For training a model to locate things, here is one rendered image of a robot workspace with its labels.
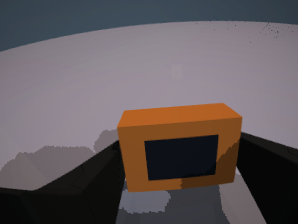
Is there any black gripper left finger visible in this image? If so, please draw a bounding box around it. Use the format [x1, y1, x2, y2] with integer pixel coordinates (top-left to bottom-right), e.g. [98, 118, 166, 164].
[0, 140, 126, 224]

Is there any orange block with black square face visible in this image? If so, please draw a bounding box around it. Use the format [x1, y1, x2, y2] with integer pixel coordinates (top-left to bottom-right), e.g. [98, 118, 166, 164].
[117, 103, 242, 193]

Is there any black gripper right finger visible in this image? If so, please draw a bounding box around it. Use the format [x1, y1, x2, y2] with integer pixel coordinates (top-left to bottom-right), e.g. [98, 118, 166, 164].
[237, 132, 298, 224]

